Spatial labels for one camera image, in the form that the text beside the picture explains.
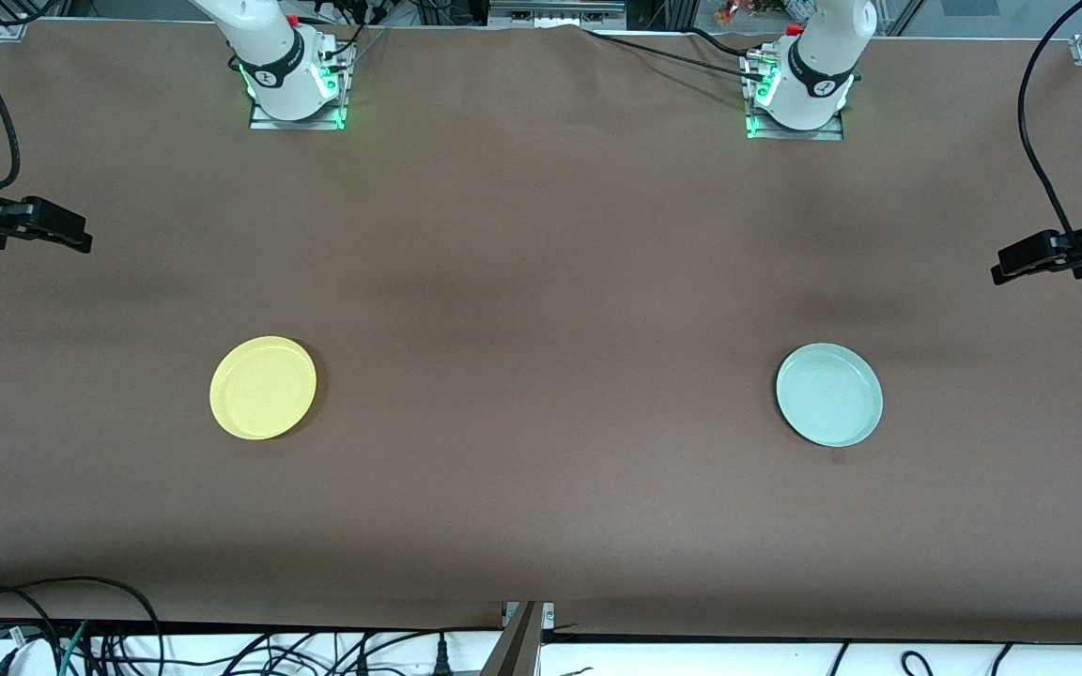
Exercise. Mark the pale green plate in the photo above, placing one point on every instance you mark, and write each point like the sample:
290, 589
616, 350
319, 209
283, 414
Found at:
828, 394

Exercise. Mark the yellow plate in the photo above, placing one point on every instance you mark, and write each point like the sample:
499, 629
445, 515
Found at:
262, 387

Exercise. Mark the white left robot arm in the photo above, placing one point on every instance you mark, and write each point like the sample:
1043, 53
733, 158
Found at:
813, 75

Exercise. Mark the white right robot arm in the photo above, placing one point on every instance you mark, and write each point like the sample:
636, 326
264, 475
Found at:
278, 56

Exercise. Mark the large table cover sheet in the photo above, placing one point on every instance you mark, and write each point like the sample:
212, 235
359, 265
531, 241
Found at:
541, 282

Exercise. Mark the black power plug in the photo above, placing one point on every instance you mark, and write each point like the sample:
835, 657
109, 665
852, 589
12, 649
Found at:
442, 657

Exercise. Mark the small metal bracket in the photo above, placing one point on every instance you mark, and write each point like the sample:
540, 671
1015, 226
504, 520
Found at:
10, 30

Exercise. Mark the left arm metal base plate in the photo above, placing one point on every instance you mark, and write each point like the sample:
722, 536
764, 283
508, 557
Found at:
832, 133

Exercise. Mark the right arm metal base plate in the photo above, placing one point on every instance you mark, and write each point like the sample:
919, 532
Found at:
264, 120

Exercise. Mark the aluminium profile post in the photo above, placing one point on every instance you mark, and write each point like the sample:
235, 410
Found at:
522, 643

